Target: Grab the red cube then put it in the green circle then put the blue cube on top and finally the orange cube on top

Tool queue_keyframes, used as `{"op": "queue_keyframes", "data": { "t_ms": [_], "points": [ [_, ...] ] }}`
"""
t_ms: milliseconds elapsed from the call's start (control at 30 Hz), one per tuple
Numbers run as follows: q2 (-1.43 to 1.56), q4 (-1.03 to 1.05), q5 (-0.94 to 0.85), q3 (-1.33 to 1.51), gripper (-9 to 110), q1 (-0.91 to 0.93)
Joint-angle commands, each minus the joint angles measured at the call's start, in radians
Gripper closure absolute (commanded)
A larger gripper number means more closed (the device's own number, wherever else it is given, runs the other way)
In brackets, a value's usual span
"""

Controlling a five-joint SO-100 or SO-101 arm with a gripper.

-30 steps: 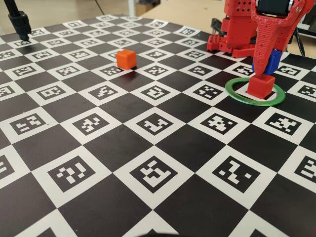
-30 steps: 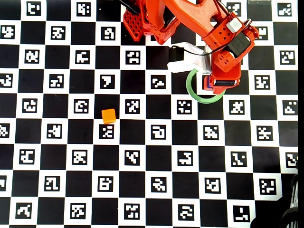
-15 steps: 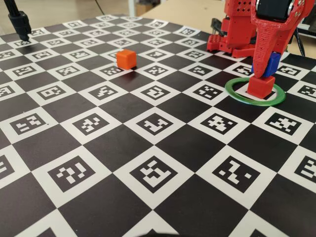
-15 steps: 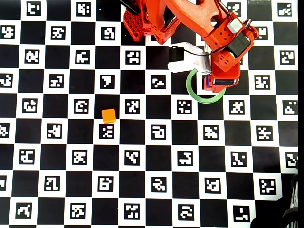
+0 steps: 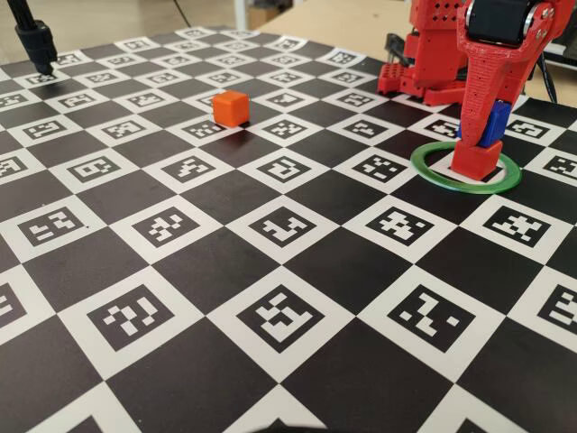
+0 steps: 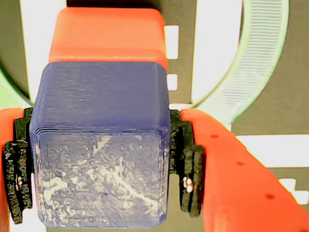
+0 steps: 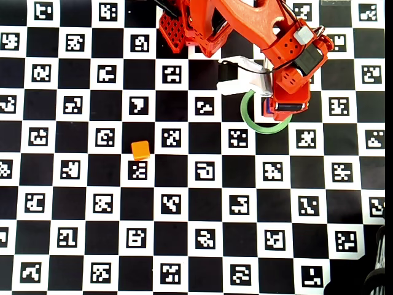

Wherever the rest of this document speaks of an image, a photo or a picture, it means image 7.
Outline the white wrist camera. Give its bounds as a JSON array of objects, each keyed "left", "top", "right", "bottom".
[{"left": 216, "top": 56, "right": 274, "bottom": 96}]

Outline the green ring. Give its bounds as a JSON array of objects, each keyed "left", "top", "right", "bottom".
[{"left": 240, "top": 90, "right": 294, "bottom": 135}]

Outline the orange cube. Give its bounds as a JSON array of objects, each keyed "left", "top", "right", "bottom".
[{"left": 131, "top": 140, "right": 151, "bottom": 161}]

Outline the black flexible holder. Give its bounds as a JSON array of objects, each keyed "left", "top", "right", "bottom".
[{"left": 364, "top": 224, "right": 393, "bottom": 295}]

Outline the red cube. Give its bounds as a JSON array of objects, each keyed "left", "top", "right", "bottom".
[{"left": 262, "top": 98, "right": 274, "bottom": 118}]

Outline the checkerboard marker mat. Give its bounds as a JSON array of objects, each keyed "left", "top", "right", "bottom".
[{"left": 0, "top": 0, "right": 386, "bottom": 295}]

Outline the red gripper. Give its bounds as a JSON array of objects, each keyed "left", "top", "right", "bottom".
[{"left": 270, "top": 68, "right": 311, "bottom": 122}]

